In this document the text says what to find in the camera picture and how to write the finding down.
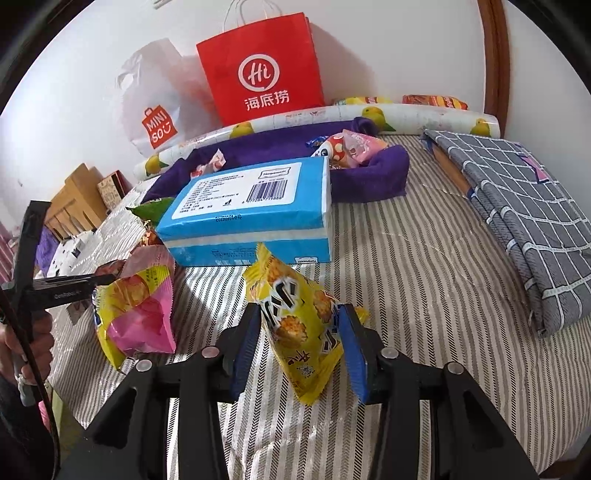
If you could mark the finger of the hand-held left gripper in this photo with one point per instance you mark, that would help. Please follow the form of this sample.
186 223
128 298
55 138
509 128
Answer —
83 284

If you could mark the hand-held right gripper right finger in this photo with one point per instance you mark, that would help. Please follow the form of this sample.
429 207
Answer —
353 350

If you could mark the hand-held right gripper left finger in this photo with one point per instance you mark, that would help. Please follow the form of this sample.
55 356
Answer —
242 350

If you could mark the yellow snack packet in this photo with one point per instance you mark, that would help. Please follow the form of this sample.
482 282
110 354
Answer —
295 332

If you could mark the pink yellow snack bag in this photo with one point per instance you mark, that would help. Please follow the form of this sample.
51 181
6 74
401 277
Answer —
138 323

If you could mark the red snack packet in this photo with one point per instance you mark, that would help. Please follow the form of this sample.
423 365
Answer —
150 235

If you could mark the green snack packet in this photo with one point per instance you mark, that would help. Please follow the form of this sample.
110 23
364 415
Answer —
147 210

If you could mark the pink white snack packet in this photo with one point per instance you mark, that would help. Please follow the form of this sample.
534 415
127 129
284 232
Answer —
210 164

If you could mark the purple cloth basket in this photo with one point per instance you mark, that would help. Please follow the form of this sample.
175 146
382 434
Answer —
383 175

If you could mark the pink panda snack packet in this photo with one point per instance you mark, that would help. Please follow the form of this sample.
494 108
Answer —
364 145

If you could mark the small blue snack packet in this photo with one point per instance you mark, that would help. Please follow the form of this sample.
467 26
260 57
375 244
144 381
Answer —
316 141

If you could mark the person's left forearm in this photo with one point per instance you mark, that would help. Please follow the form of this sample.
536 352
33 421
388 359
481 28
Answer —
14 438

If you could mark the person's left hand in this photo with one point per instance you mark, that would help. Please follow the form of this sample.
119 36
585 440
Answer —
39 341

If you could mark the white black-spotted pillow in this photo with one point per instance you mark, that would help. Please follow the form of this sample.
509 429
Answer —
69 251

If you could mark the wooden headboard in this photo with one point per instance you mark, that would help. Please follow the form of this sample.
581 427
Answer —
76 198

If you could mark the striped bed quilt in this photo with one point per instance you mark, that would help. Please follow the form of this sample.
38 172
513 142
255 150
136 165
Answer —
415 277

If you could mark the patterned book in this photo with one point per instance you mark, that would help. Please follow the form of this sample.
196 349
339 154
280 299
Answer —
113 189

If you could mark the blue tissue pack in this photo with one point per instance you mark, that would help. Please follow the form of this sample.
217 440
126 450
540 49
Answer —
249 207

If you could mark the white plastic shopping bag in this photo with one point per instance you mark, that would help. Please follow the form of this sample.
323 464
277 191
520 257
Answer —
152 92

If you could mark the grey checked folded cloth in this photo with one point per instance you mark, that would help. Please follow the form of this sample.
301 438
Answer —
517 207

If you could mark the fruit-print paper roll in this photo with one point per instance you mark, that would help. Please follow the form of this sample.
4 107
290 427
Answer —
415 117

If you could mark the yellow chip bag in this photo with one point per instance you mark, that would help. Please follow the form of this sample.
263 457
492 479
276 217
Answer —
362 100

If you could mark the orange chip bag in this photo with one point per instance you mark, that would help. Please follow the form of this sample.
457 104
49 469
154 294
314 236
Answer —
434 101

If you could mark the red paper bag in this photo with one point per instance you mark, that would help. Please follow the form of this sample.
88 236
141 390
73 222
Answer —
263 55

